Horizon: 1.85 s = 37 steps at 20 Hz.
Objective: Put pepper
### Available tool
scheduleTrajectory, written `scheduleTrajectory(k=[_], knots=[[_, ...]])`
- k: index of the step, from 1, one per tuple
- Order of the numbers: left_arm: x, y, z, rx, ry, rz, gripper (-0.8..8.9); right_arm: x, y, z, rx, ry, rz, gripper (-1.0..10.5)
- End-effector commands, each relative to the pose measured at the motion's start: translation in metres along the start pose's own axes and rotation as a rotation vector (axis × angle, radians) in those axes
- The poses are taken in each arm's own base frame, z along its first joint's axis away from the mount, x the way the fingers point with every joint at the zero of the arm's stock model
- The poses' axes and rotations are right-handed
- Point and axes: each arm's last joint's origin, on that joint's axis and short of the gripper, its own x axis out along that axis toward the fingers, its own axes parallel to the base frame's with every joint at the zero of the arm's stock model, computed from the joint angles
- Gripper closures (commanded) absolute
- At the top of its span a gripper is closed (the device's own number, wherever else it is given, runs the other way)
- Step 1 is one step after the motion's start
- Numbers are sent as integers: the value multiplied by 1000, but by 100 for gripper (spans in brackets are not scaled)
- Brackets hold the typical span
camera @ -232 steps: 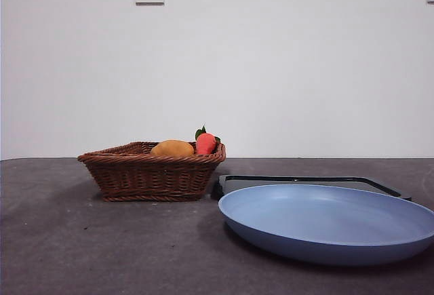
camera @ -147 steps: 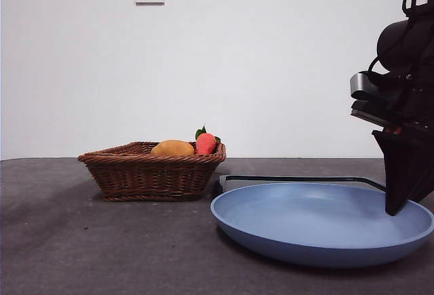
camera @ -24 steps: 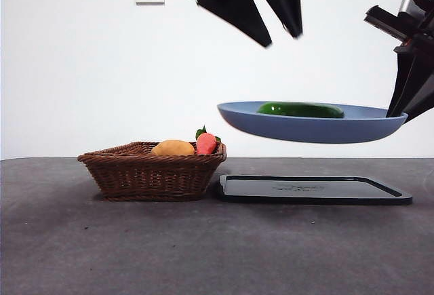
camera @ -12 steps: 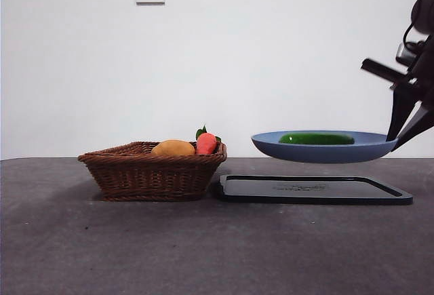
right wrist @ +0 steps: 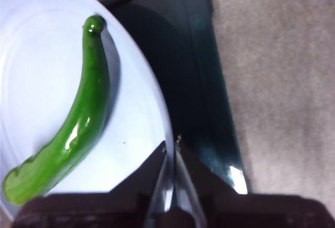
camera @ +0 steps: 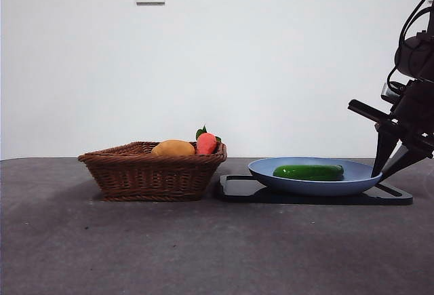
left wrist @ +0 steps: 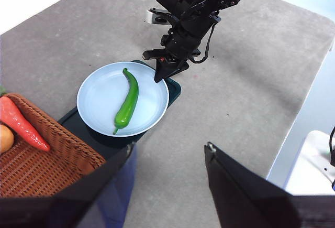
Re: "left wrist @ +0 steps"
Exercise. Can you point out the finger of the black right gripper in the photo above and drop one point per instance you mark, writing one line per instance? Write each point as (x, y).
(165, 69)
(181, 66)

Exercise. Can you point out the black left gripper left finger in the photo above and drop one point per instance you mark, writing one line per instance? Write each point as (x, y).
(52, 212)

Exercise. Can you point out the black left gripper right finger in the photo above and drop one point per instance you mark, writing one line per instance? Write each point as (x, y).
(261, 207)

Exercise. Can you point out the long green pepper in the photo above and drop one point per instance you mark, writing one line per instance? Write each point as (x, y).
(129, 102)

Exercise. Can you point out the blue round plate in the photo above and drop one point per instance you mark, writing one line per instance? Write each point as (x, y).
(99, 102)

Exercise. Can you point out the brown wicker basket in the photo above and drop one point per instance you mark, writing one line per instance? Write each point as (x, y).
(39, 175)

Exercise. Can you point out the white plastic housing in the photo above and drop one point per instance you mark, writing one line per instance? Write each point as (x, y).
(308, 165)

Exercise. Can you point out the yellow-brown toy potato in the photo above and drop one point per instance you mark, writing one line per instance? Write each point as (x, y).
(5, 139)

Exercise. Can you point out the dark rectangular tray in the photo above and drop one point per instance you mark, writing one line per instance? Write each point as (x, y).
(110, 144)

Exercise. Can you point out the orange toy carrot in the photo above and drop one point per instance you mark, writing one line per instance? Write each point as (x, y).
(18, 123)

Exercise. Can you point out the pale grey camera box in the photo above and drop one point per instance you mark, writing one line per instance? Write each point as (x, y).
(151, 17)

